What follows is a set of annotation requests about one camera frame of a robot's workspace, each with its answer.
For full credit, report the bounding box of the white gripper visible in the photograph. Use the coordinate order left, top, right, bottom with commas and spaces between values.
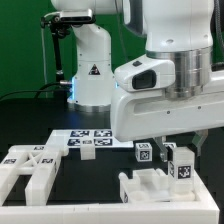
110, 70, 224, 162

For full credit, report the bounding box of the white chair seat part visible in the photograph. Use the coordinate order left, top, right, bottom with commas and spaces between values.
118, 168, 195, 204

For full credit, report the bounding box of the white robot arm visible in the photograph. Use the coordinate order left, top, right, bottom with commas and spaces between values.
51, 0, 224, 141

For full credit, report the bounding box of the white tagged cube right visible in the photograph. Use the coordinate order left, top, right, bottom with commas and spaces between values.
163, 142, 177, 149

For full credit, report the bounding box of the white tagged cube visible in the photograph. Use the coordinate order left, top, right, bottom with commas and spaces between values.
163, 142, 177, 149
135, 142, 152, 162

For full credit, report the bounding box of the white tagged cube left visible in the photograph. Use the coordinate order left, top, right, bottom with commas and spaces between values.
135, 142, 152, 162

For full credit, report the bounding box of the white U-shaped fence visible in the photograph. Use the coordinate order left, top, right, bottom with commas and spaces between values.
0, 170, 219, 224

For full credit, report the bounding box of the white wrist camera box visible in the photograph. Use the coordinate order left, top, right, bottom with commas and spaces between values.
115, 55, 175, 92

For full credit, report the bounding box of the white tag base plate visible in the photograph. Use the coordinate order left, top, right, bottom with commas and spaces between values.
46, 129, 133, 148

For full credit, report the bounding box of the white chair back frame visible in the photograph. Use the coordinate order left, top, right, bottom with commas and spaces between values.
0, 145, 68, 206

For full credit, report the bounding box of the black cable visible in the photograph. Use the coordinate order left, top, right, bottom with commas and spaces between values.
0, 81, 64, 102

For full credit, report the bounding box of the grey mounted camera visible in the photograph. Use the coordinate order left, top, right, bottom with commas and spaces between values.
59, 9, 93, 24

